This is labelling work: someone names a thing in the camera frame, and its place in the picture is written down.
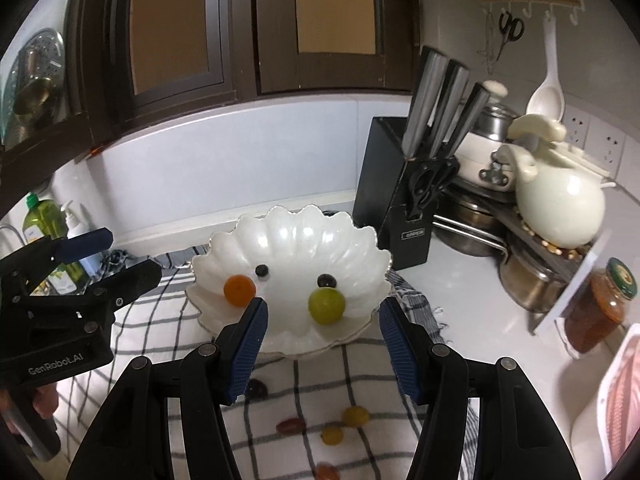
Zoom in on small dark blueberry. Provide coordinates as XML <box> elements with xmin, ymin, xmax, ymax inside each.
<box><xmin>255</xmin><ymin>264</ymin><xmax>269</xmax><ymax>278</ymax></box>

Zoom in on steel lidded pot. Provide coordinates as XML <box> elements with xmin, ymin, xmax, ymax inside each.
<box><xmin>471</xmin><ymin>79</ymin><xmax>520</xmax><ymax>142</ymax></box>

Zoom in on white rice spoon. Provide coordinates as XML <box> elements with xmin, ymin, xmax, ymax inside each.
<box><xmin>526</xmin><ymin>12</ymin><xmax>565</xmax><ymax>122</ymax></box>

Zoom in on steel steamer plate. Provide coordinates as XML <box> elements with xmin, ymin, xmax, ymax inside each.
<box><xmin>1</xmin><ymin>28</ymin><xmax>65</xmax><ymax>148</ymax></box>

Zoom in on pink collapsible basket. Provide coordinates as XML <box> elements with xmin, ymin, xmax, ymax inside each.
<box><xmin>597</xmin><ymin>323</ymin><xmax>639</xmax><ymax>472</ymax></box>

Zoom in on white pump bottle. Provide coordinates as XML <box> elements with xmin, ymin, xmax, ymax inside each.
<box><xmin>60</xmin><ymin>199</ymin><xmax>104</xmax><ymax>279</ymax></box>

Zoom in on glass jar with sauce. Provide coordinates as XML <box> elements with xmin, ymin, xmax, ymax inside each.
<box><xmin>564</xmin><ymin>257</ymin><xmax>638</xmax><ymax>354</ymax></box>

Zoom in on steel knife handle middle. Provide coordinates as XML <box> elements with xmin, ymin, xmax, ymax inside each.
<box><xmin>427</xmin><ymin>60</ymin><xmax>469</xmax><ymax>159</ymax></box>

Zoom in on green round fruit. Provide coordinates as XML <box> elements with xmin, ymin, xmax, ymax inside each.
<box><xmin>308</xmin><ymin>287</ymin><xmax>346</xmax><ymax>326</ymax></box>

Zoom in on black hanging scissors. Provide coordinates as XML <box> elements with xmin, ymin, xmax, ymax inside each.
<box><xmin>496</xmin><ymin>11</ymin><xmax>525</xmax><ymax>61</ymax></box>

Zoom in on white enamel pot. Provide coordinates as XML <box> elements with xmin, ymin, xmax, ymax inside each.
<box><xmin>454</xmin><ymin>132</ymin><xmax>515</xmax><ymax>193</ymax></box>

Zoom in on left hand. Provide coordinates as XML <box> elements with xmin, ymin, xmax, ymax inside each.
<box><xmin>0</xmin><ymin>382</ymin><xmax>61</xmax><ymax>436</ymax></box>

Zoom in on dark purple plum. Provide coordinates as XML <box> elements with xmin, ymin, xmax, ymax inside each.
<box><xmin>245</xmin><ymin>378</ymin><xmax>269</xmax><ymax>401</ymax></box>

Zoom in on red oblong date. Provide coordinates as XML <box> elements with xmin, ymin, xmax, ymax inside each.
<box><xmin>276</xmin><ymin>417</ymin><xmax>307</xmax><ymax>436</ymax></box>

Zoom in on steel pot lower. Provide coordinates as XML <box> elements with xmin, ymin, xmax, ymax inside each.
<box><xmin>499</xmin><ymin>238</ymin><xmax>566</xmax><ymax>313</ymax></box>

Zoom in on checked black white cloth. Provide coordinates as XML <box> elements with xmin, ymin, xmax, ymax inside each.
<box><xmin>52</xmin><ymin>244</ymin><xmax>482</xmax><ymax>480</ymax></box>

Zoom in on white scalloped fruit bowl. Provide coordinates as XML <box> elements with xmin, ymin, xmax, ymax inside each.
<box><xmin>186</xmin><ymin>205</ymin><xmax>392</xmax><ymax>359</ymax></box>

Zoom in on steel knife handle right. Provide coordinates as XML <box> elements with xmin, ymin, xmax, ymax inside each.
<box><xmin>440</xmin><ymin>82</ymin><xmax>491</xmax><ymax>158</ymax></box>

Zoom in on dark wooden window frame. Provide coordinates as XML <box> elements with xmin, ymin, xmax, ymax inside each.
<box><xmin>1</xmin><ymin>0</ymin><xmax>420</xmax><ymax>210</ymax></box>

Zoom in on green dish soap bottle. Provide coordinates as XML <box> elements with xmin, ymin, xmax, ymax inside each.
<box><xmin>23</xmin><ymin>193</ymin><xmax>89</xmax><ymax>295</ymax></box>

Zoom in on black knife block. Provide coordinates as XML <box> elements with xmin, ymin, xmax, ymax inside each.
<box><xmin>352</xmin><ymin>117</ymin><xmax>436</xmax><ymax>270</ymax></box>

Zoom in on steel faucet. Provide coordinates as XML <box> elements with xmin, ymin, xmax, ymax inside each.
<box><xmin>0</xmin><ymin>223</ymin><xmax>25</xmax><ymax>258</ymax></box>

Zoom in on dark grape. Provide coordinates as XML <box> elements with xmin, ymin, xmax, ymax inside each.
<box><xmin>317</xmin><ymin>273</ymin><xmax>337</xmax><ymax>288</ymax></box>

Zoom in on black kitchen shears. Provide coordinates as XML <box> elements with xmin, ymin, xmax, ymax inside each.
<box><xmin>407</xmin><ymin>156</ymin><xmax>460</xmax><ymax>220</ymax></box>

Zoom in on yellow kumquat smaller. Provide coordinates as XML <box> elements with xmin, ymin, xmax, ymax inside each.
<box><xmin>320</xmin><ymin>425</ymin><xmax>344</xmax><ymax>446</ymax></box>

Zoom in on cream ceramic pot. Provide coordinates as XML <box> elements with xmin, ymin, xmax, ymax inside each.
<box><xmin>496</xmin><ymin>114</ymin><xmax>615</xmax><ymax>249</ymax></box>

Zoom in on steel knife handle left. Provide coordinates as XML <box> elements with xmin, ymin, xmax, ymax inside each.
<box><xmin>401</xmin><ymin>47</ymin><xmax>448</xmax><ymax>159</ymax></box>

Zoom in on steel knife handle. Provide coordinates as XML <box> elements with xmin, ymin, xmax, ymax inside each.
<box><xmin>427</xmin><ymin>60</ymin><xmax>469</xmax><ymax>159</ymax></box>
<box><xmin>440</xmin><ymin>82</ymin><xmax>491</xmax><ymax>158</ymax></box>
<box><xmin>401</xmin><ymin>47</ymin><xmax>448</xmax><ymax>159</ymax></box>

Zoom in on orange tangerine left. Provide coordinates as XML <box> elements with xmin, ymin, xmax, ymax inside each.
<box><xmin>224</xmin><ymin>274</ymin><xmax>256</xmax><ymax>309</ymax></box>

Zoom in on white wall socket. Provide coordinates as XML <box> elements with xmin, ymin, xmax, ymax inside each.
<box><xmin>563</xmin><ymin>105</ymin><xmax>626</xmax><ymax>179</ymax></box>

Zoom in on yellow kumquat larger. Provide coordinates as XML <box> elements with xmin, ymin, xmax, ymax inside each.
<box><xmin>342</xmin><ymin>405</ymin><xmax>370</xmax><ymax>428</ymax></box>

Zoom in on steel pan under shelf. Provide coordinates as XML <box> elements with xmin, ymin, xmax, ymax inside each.
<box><xmin>433</xmin><ymin>192</ymin><xmax>508</xmax><ymax>259</ymax></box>

